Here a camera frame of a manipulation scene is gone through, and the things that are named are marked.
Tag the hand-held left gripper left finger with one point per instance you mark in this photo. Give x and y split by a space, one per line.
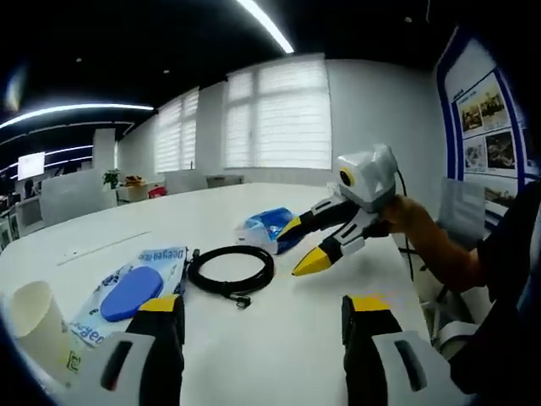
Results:
156 338

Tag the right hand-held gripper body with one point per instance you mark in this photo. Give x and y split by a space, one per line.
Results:
372 186

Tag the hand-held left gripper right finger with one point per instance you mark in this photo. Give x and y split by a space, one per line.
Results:
372 338

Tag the blue wet wipes packet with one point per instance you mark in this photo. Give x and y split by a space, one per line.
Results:
131 287

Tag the blue tissue pack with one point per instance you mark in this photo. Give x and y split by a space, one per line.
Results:
262 224

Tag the white paper cup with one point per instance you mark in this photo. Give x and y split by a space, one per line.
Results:
46 334

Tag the person's right hand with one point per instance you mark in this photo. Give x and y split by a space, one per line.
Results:
406 215

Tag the white office chair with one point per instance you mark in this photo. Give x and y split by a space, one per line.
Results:
460 203

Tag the white table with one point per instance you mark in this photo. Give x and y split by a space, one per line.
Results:
253 338

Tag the white window blinds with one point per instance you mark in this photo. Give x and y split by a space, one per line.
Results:
279 127

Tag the white low cabinet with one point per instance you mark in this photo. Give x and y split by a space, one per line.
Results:
186 182

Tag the red box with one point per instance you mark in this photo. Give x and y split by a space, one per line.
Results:
156 191

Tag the person's dark shirt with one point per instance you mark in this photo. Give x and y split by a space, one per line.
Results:
507 275

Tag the orange plush toy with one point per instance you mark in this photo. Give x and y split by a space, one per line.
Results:
135 181

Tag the white desk partition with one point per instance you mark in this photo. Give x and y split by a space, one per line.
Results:
76 196

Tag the potted plant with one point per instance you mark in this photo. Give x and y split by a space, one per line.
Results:
112 177

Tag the straight ceiling light strip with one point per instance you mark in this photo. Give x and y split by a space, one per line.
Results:
266 25

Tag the white column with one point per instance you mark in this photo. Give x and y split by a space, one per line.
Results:
105 148

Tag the curved ceiling light strip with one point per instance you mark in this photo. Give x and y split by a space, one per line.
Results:
84 106

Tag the blue white wall poster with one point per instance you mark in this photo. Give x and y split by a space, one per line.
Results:
482 110

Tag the bright white wall screen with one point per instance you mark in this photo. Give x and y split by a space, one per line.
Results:
30 165

